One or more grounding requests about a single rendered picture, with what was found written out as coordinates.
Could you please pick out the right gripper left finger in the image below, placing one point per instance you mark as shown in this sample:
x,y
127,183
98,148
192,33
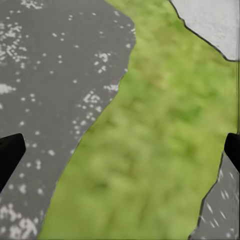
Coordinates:
x,y
12,149

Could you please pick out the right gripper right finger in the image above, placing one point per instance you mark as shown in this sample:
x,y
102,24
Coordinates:
x,y
232,149

